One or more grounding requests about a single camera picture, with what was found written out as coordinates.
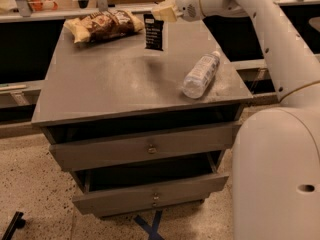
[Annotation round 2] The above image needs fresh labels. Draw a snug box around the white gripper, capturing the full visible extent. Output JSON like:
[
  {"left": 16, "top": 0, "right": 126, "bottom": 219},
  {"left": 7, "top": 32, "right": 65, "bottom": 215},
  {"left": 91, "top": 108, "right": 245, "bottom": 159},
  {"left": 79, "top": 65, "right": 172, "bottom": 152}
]
[{"left": 151, "top": 0, "right": 204, "bottom": 22}]

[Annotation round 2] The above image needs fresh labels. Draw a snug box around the black rxbar chocolate bar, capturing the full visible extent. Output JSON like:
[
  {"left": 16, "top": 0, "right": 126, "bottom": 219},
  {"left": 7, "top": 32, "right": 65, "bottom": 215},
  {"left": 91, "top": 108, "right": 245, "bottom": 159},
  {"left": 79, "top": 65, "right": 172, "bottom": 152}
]
[{"left": 143, "top": 14, "right": 164, "bottom": 51}]

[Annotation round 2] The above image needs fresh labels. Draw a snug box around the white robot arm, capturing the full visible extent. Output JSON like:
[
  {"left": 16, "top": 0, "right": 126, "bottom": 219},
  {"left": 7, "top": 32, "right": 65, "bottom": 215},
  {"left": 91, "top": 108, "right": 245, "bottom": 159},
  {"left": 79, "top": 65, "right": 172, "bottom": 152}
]
[{"left": 152, "top": 0, "right": 320, "bottom": 240}]

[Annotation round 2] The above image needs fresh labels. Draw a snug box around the yellow brown chip bag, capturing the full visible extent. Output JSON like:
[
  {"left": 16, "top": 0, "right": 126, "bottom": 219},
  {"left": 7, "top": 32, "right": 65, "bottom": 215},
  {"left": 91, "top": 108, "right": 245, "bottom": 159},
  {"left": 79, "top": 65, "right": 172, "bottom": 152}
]
[{"left": 64, "top": 10, "right": 144, "bottom": 43}]

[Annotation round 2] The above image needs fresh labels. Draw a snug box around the clear plastic water bottle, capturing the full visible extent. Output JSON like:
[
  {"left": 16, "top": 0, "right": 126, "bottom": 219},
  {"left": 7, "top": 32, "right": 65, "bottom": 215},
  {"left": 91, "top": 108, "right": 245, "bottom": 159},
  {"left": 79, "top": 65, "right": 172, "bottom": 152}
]
[{"left": 182, "top": 51, "right": 221, "bottom": 99}]

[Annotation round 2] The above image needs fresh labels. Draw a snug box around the grey wooden drawer cabinet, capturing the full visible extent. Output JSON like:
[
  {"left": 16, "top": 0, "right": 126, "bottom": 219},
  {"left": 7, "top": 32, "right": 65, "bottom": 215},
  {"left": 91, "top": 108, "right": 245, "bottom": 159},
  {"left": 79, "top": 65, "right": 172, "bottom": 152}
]
[{"left": 31, "top": 11, "right": 254, "bottom": 218}]

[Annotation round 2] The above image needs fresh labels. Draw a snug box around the upper grey drawer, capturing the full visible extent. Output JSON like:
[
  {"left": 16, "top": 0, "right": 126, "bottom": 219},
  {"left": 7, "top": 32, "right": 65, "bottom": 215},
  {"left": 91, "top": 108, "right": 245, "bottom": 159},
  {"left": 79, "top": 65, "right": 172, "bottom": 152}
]
[{"left": 50, "top": 122, "right": 241, "bottom": 171}]

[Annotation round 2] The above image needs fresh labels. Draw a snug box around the grey drawer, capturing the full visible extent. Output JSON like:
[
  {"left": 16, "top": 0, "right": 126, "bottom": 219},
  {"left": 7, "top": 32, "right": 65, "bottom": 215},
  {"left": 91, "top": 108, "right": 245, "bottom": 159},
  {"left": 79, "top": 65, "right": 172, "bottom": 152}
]
[
  {"left": 50, "top": 122, "right": 241, "bottom": 171},
  {"left": 73, "top": 152, "right": 229, "bottom": 217}
]

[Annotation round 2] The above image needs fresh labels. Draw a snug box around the grey metal railing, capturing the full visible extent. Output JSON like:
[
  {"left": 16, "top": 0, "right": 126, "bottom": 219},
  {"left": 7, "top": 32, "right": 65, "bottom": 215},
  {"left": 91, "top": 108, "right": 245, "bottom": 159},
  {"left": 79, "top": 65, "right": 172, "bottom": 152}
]
[{"left": 0, "top": 0, "right": 320, "bottom": 25}]

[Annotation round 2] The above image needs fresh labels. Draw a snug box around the lower grey drawer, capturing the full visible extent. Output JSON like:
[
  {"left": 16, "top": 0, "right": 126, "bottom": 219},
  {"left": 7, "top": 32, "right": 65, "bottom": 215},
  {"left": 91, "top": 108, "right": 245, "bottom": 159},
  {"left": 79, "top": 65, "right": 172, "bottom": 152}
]
[{"left": 73, "top": 152, "right": 229, "bottom": 217}]

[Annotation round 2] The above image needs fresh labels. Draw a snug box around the black stand foot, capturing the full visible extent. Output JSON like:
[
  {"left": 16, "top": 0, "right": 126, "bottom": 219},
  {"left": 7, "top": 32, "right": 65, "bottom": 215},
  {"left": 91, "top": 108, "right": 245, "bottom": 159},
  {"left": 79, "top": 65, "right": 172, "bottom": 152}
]
[{"left": 1, "top": 211, "right": 26, "bottom": 240}]

